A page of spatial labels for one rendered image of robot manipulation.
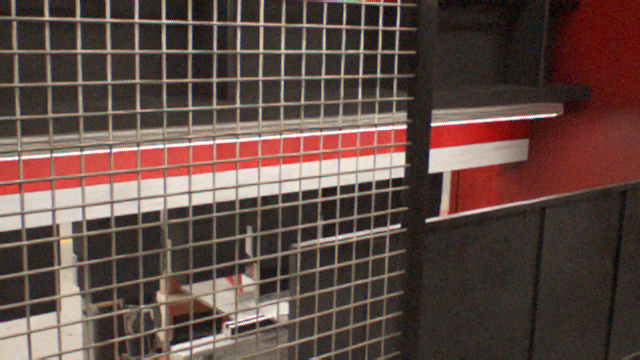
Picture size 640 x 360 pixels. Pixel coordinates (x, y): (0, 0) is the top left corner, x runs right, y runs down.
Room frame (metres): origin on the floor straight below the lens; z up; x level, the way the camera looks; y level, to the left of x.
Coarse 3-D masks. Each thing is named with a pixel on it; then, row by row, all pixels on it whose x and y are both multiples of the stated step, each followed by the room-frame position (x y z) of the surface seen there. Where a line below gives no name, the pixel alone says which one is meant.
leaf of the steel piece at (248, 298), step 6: (240, 294) 1.73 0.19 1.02; (246, 294) 1.74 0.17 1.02; (252, 294) 1.75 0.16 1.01; (240, 300) 1.73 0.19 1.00; (246, 300) 1.74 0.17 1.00; (252, 300) 1.74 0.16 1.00; (264, 306) 1.70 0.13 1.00; (270, 306) 1.70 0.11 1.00; (282, 306) 1.70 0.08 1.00; (264, 312) 1.66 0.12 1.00; (270, 312) 1.66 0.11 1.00; (276, 312) 1.67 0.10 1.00
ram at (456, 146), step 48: (240, 144) 1.56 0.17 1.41; (288, 144) 1.63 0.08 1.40; (336, 144) 1.72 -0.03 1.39; (384, 144) 1.81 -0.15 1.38; (432, 144) 1.91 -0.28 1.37; (480, 144) 2.03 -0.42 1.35; (0, 192) 1.26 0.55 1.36; (48, 192) 1.31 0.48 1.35; (96, 192) 1.36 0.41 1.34; (144, 192) 1.42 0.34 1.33; (240, 192) 1.56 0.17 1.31; (288, 192) 1.64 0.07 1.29
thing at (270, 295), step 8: (256, 264) 1.63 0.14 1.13; (256, 272) 1.63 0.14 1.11; (264, 272) 1.63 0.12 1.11; (272, 272) 1.65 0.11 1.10; (280, 272) 1.66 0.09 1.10; (288, 272) 1.68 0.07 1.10; (256, 280) 1.63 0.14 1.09; (280, 280) 1.66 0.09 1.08; (288, 280) 1.68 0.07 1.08; (256, 288) 1.63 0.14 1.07; (264, 288) 1.63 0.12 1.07; (272, 288) 1.65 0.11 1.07; (280, 288) 1.66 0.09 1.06; (288, 288) 1.68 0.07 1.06; (256, 296) 1.63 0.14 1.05; (264, 296) 1.65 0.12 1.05; (272, 296) 1.66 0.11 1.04; (280, 296) 1.67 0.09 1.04; (288, 296) 1.69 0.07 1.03
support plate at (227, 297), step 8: (216, 280) 1.88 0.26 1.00; (224, 280) 1.88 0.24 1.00; (248, 280) 1.89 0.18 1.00; (184, 288) 1.81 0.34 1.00; (192, 288) 1.82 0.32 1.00; (200, 288) 1.82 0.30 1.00; (208, 288) 1.82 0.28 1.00; (216, 288) 1.82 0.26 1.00; (224, 288) 1.82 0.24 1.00; (248, 288) 1.83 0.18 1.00; (208, 296) 1.76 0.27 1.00; (216, 296) 1.76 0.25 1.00; (224, 296) 1.76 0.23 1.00; (232, 296) 1.77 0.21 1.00; (208, 304) 1.72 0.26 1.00; (216, 304) 1.71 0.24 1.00; (224, 304) 1.71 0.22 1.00; (240, 304) 1.71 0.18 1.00; (224, 312) 1.66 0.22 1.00; (248, 312) 1.66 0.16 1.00; (256, 312) 1.67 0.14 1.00; (232, 320) 1.64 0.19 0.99
